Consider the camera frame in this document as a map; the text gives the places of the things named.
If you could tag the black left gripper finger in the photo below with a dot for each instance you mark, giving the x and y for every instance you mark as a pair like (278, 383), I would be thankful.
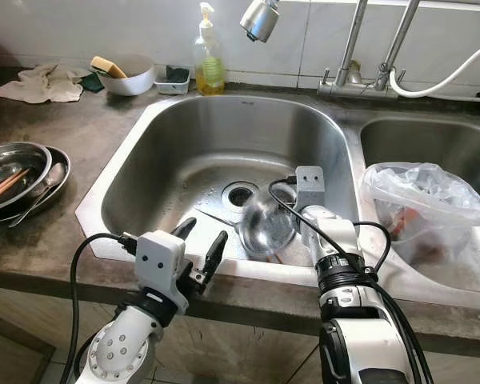
(217, 254)
(184, 228)

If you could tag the round steel bowl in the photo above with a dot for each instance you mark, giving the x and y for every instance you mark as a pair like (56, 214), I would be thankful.
(264, 224)

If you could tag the steel sink drain strainer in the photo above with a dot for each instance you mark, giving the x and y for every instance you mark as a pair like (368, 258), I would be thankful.
(238, 194)

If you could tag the stainless steel sink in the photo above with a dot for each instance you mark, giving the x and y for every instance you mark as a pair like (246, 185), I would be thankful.
(192, 148)

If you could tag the light wood cabinet door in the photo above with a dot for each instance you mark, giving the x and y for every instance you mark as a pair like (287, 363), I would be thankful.
(248, 360)
(24, 360)

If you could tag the clear plastic bag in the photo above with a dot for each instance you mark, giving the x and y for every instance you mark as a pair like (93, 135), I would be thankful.
(424, 200)

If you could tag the dark steel plate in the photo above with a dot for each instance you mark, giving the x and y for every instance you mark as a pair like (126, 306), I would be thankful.
(58, 180)

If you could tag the small white soap dish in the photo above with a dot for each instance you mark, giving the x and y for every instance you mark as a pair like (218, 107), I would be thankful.
(172, 88)

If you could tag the white ceramic bowl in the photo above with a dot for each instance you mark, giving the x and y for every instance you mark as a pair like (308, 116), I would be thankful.
(134, 82)

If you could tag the dark green scouring pad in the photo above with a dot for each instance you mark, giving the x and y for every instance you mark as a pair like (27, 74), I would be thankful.
(90, 82)
(176, 74)

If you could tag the yellow dish soap bottle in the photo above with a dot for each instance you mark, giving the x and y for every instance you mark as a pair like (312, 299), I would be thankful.
(210, 72)

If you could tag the yellow sponge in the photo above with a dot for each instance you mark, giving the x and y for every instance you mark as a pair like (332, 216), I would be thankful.
(106, 66)

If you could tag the wooden chopstick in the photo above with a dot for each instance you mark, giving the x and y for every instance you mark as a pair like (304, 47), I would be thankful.
(6, 191)
(6, 182)

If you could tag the steel faucet with sprayer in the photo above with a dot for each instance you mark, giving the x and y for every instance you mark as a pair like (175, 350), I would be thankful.
(260, 20)

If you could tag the beige dish rag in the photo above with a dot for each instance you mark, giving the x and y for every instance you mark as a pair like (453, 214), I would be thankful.
(40, 84)

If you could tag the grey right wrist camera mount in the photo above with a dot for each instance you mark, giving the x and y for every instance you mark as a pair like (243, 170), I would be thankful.
(310, 186)

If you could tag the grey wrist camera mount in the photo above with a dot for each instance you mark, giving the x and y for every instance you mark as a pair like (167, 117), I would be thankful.
(310, 186)
(160, 260)

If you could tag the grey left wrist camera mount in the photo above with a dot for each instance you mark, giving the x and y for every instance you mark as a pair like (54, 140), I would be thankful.
(160, 260)

